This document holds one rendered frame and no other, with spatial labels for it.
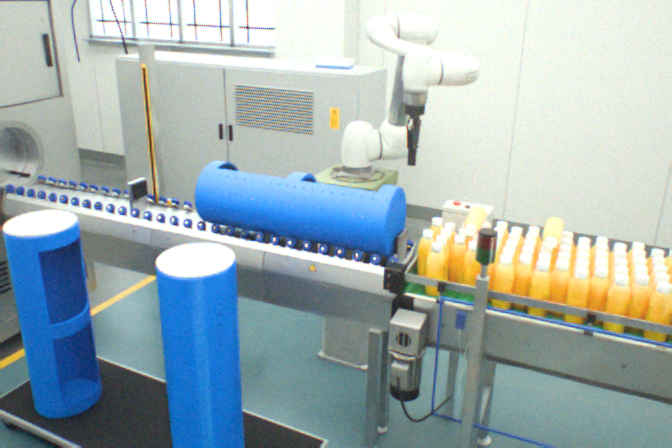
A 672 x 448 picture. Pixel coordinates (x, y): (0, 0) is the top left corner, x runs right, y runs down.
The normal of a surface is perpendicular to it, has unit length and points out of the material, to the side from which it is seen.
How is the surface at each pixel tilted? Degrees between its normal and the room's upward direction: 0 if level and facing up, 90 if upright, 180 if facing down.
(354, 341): 90
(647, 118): 90
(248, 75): 90
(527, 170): 90
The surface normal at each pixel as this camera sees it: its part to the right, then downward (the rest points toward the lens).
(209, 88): -0.44, 0.29
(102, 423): 0.01, -0.95
